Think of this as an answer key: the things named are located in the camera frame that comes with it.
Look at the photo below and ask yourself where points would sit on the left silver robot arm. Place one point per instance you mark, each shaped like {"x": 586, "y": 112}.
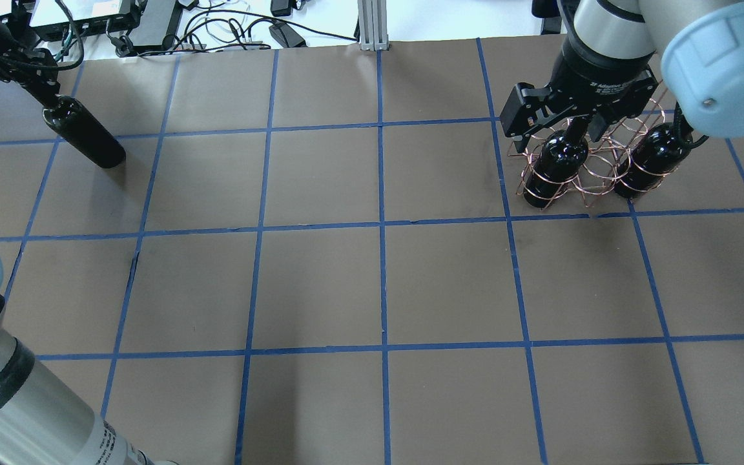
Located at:
{"x": 42, "y": 421}

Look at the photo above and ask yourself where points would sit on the aluminium frame post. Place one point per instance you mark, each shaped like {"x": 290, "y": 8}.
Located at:
{"x": 373, "y": 25}

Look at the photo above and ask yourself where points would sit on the dark wine bottle far basket side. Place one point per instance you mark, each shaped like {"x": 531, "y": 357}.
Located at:
{"x": 657, "y": 154}

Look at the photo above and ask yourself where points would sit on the copper wire wine basket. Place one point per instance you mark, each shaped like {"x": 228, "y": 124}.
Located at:
{"x": 598, "y": 174}

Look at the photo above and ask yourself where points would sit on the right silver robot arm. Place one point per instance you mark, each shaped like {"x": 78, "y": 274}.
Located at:
{"x": 700, "y": 45}

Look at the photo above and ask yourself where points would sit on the black power adapter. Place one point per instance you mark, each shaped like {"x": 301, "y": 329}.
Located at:
{"x": 286, "y": 36}

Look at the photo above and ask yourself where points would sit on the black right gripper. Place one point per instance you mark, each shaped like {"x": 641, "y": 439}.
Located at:
{"x": 595, "y": 76}

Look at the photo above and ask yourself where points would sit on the dark wine bottle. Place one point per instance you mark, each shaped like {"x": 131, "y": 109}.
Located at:
{"x": 69, "y": 118}
{"x": 555, "y": 166}

